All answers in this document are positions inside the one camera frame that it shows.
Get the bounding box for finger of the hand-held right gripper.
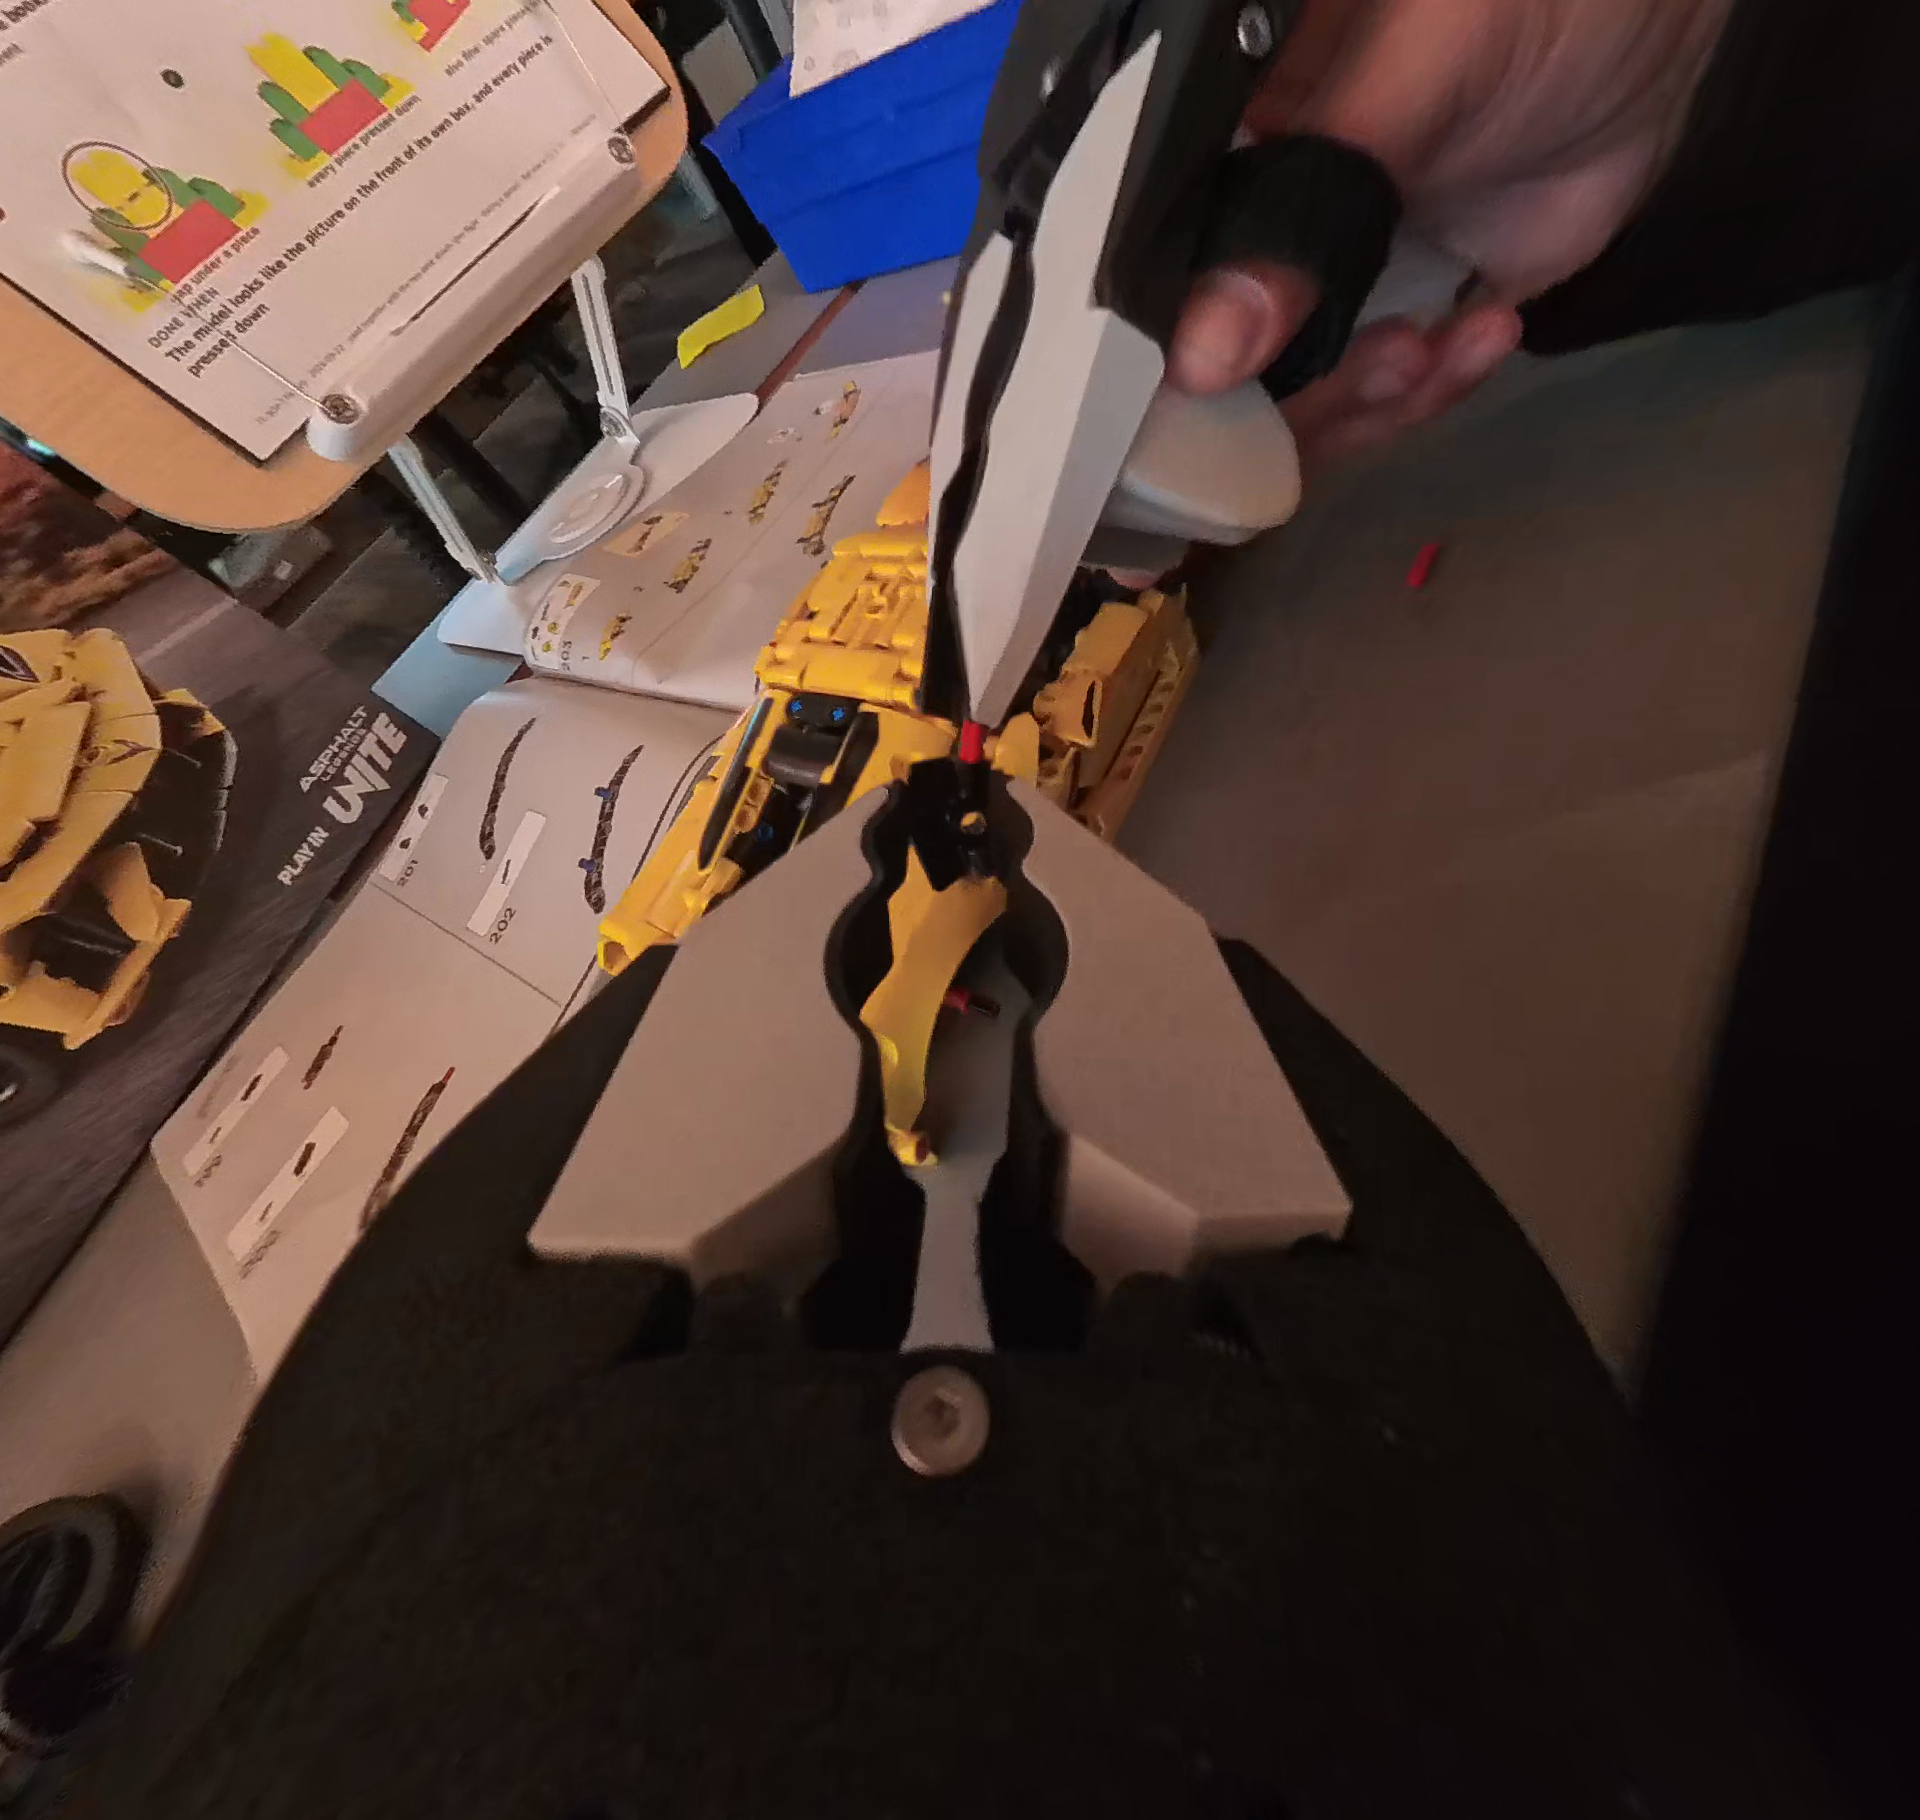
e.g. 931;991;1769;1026
953;30;1167;727
917;234;1039;723

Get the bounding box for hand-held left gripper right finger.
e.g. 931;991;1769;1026
979;778;1352;1349

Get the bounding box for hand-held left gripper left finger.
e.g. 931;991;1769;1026
529;782;920;1349

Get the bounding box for yellow brick car model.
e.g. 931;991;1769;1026
597;462;1200;974

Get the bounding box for yellow panel piece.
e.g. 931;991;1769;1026
857;860;1011;1170

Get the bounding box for person's right forearm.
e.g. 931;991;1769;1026
1515;0;1920;358

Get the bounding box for grey desk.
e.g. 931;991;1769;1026
0;237;1885;1566

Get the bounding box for person's right hand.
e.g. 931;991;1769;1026
1167;0;1766;467

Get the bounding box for open instruction booklet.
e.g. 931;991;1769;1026
150;351;962;1386

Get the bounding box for yellow tape piece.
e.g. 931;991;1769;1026
677;285;768;367

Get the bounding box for blue plastic bin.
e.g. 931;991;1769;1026
703;0;1038;295

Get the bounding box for car set box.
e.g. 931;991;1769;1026
0;440;441;1342

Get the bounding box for black fleece-lined jacket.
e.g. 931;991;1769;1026
1642;275;1920;1820

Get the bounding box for printed instruction sheet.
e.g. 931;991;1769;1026
0;0;669;464

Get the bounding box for small black round piece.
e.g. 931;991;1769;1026
0;1496;145;1746

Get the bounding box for wooden document stand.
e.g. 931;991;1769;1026
0;0;758;651

